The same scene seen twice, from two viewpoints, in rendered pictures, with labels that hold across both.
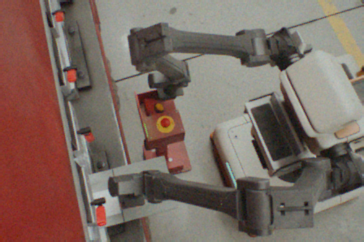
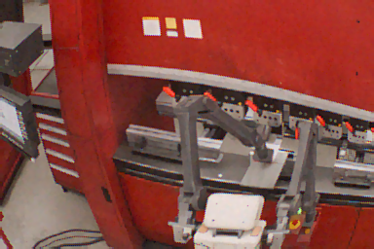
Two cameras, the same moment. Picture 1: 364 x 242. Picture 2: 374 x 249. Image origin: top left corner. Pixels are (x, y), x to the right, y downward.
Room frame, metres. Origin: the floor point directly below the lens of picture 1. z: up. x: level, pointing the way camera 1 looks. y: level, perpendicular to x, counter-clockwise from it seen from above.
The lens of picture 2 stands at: (1.64, -1.61, 3.03)
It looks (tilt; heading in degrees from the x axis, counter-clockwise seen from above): 37 degrees down; 138
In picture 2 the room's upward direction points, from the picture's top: 8 degrees counter-clockwise
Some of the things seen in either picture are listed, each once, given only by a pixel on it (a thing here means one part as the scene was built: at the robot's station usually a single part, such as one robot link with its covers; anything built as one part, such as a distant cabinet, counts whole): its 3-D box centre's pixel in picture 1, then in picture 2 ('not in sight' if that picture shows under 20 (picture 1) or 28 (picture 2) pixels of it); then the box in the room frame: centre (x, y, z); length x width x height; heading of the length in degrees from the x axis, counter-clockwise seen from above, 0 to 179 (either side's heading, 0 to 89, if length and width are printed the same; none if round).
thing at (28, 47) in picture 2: not in sight; (16, 91); (-0.84, -0.65, 1.53); 0.51 x 0.25 x 0.85; 10
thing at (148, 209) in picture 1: (132, 191); (265, 168); (0.21, 0.14, 1.00); 0.26 x 0.18 x 0.01; 111
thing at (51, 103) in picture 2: not in sight; (39, 114); (-0.96, -0.44, 1.18); 0.40 x 0.24 x 0.07; 21
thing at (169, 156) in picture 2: not in sight; (160, 154); (-0.38, 0.01, 0.89); 0.30 x 0.05 x 0.03; 21
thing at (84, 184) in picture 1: (72, 197); (269, 106); (0.14, 0.26, 1.26); 0.15 x 0.09 x 0.17; 21
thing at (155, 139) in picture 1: (160, 117); (301, 227); (0.57, 0.09, 0.75); 0.20 x 0.16 x 0.18; 21
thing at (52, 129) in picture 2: not in sight; (77, 133); (-1.37, 0.07, 0.50); 0.50 x 0.50 x 1.00; 21
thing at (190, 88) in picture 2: not in sight; (189, 91); (-0.24, 0.12, 1.26); 0.15 x 0.09 x 0.17; 21
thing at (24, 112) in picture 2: not in sight; (15, 116); (-0.77, -0.73, 1.42); 0.45 x 0.12 x 0.36; 10
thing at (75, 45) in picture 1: (77, 54); (354, 182); (0.75, 0.44, 0.89); 0.30 x 0.05 x 0.03; 21
